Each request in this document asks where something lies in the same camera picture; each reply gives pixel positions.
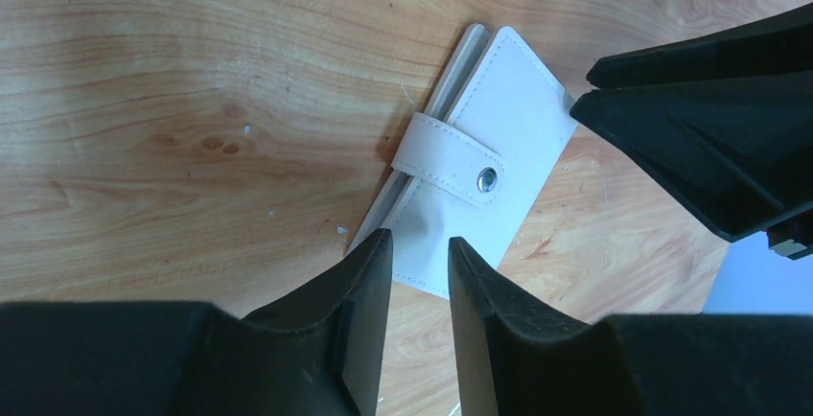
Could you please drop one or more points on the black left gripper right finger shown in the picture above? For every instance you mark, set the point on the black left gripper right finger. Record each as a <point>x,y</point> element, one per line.
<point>516,355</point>

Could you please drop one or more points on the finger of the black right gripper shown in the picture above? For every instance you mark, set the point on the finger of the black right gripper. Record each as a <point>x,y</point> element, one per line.
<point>776,45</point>
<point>737,154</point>

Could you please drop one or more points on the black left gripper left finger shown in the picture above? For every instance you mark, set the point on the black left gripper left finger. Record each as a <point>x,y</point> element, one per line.
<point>315,351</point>

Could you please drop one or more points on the white leather card holder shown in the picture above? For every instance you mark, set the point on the white leather card holder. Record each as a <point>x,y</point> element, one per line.
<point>473,161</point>

